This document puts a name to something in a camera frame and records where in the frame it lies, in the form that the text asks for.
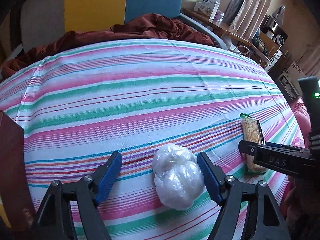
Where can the cracker packet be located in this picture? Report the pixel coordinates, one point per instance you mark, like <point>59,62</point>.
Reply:
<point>253,136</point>

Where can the wooden desk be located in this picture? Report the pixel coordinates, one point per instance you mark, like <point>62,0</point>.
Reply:
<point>267,50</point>

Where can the pink patterned curtain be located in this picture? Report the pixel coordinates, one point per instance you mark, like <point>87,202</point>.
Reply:
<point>245,16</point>

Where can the grey yellow blue headboard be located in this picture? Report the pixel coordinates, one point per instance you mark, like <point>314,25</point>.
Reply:
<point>32,23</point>

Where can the maroon blanket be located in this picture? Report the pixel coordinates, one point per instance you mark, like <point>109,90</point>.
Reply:
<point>146,26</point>

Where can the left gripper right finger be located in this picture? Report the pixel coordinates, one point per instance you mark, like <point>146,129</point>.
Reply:
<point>217,183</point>

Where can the striped bed sheet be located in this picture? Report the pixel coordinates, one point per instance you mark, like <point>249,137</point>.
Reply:
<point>133,96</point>

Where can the black camera with screen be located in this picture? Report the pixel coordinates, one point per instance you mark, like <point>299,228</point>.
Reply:
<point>310,90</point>

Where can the white product box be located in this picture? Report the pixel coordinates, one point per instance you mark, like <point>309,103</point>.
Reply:
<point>207,8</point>

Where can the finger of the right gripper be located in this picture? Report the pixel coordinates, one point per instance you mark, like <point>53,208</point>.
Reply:
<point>283,147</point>
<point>247,147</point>

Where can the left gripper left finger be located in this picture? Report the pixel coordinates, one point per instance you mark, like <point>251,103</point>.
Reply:
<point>97,186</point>

